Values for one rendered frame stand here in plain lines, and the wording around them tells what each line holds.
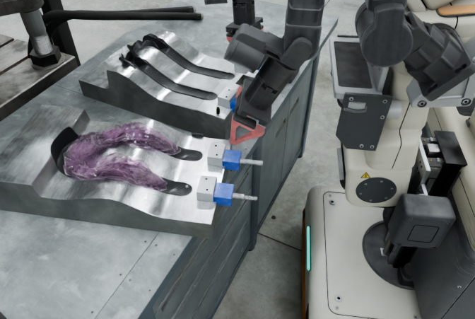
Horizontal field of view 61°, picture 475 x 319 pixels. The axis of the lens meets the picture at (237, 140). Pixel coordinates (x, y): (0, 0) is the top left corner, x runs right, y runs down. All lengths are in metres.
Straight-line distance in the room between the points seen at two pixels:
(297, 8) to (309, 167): 1.57
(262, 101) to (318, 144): 1.56
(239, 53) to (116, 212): 0.44
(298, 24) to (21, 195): 0.69
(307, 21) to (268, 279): 1.28
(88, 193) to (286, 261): 1.09
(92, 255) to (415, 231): 0.78
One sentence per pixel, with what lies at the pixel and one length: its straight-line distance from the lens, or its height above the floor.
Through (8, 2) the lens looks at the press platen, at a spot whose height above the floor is 1.03.
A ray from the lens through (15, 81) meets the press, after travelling 1.53.
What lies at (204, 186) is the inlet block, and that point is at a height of 0.88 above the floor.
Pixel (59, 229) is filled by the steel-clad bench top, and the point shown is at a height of 0.80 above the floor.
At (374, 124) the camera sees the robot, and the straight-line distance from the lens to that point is 0.94.
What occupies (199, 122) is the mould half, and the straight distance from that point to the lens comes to 1.08.
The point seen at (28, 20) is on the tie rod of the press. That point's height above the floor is 0.96.
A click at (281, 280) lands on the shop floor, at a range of 1.76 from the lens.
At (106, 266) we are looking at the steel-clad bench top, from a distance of 0.90.
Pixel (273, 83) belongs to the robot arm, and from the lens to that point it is 0.72.
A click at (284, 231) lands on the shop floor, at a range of 1.89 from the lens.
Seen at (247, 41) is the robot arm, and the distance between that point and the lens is 0.70.
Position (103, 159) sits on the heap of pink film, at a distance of 0.95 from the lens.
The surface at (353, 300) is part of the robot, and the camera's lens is 1.45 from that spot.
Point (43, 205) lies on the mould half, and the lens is 0.99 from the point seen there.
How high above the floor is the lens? 1.55
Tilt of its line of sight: 43 degrees down
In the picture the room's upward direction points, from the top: straight up
